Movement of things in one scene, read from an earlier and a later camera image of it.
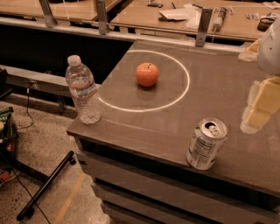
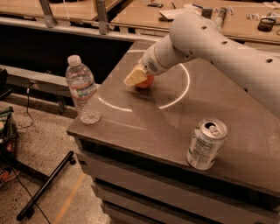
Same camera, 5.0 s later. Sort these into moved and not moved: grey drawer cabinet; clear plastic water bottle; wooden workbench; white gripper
Moved: white gripper
Not moved: clear plastic water bottle; wooden workbench; grey drawer cabinet
